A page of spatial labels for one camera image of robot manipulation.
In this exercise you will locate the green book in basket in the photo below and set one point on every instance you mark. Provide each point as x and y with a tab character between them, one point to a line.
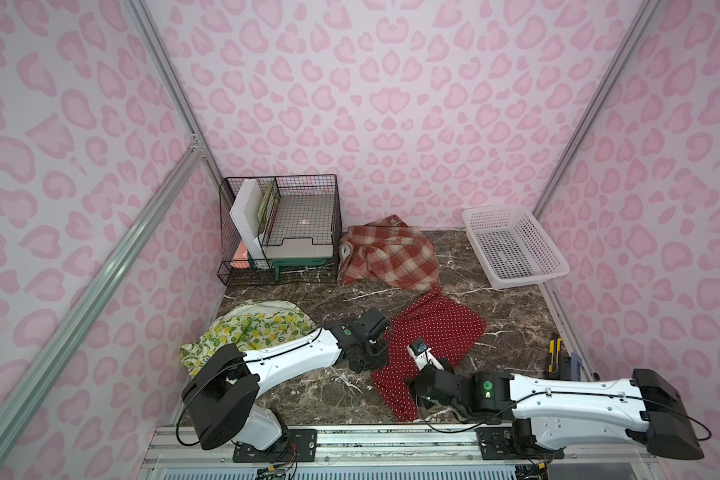
268	207

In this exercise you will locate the green stand under tray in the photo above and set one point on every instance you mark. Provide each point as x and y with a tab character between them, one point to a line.
287	265

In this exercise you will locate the white foam board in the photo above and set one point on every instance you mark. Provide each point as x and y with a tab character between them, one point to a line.
244	215

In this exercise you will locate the white plastic basket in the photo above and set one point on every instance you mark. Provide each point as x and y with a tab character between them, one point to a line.
512	247

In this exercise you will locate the white tray in basket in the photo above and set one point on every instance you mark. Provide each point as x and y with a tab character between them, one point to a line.
302	228

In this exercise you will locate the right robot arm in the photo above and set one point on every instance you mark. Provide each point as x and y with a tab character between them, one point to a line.
548	416

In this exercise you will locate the black wire basket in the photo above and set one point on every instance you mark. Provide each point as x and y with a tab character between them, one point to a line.
234	269

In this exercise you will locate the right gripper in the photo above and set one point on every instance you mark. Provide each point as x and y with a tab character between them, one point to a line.
431	380

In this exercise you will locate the red plaid skirt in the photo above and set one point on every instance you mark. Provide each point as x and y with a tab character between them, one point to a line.
391	251

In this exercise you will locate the yellow black utility knife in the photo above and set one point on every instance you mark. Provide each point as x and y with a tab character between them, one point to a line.
553	368

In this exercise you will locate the green lemon print skirt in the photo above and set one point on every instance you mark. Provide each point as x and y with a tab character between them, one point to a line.
249	326

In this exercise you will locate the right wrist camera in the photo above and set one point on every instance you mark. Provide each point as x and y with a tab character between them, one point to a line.
423	356

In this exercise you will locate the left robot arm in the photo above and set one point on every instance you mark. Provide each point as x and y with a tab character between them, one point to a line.
220	399

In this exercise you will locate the aluminium front rail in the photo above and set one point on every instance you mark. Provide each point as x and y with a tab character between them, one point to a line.
405	451

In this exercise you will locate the red polka dot skirt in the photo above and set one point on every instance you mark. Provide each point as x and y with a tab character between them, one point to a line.
447	327

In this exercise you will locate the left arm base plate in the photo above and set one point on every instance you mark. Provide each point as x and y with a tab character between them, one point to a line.
295	445

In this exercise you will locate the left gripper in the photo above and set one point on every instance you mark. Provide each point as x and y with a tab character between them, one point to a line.
363	353

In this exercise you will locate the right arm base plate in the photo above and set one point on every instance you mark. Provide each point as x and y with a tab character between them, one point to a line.
504	441

